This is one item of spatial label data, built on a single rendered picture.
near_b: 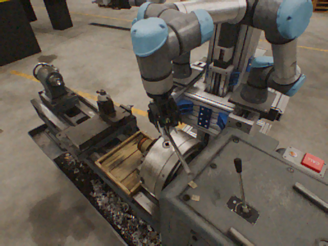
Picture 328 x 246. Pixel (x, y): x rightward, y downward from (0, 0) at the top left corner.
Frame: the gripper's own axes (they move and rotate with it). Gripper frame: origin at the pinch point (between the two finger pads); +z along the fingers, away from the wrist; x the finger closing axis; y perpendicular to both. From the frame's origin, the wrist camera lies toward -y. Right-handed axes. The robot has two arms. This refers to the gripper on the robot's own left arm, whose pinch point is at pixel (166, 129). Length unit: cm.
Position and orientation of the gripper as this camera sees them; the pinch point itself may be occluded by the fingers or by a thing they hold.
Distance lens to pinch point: 67.4
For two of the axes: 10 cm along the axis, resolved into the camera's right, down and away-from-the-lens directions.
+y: 3.2, 7.0, -6.3
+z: 1.2, 6.3, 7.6
